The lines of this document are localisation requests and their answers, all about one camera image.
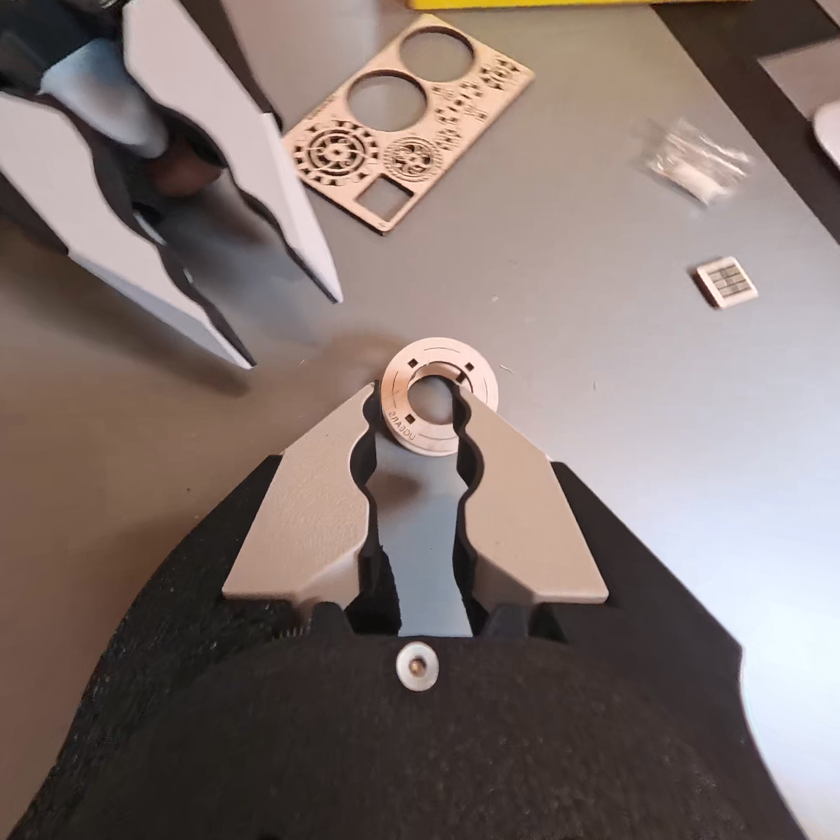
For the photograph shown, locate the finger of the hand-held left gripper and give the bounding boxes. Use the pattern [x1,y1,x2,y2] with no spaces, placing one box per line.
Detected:
[121,0,344,304]
[0,92,257,370]

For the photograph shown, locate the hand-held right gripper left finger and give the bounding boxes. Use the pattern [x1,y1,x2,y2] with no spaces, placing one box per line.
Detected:
[222,382,378,614]

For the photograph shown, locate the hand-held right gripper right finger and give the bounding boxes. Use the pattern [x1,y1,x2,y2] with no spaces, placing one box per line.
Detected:
[453,387,610,605]

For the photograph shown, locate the wooden spool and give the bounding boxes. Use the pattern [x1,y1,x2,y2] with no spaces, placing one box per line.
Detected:
[381,338,500,457]

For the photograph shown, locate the person's left hand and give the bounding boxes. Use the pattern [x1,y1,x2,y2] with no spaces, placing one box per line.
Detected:
[147,140,224,199]

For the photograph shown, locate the laser-cut wooden sheet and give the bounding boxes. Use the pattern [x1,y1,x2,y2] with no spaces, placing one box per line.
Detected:
[282,13,536,235]

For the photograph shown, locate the yellow plastic bin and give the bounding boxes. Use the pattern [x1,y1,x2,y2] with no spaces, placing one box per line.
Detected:
[407,0,660,11]

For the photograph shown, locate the small slotted wooden piece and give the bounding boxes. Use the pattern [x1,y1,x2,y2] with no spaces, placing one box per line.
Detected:
[694,256,759,309]

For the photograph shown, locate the clear plastic bag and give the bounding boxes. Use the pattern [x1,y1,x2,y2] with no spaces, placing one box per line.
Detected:
[637,118,752,206]

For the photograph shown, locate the white flat device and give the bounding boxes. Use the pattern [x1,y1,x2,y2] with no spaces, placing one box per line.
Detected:
[814,100,840,168]

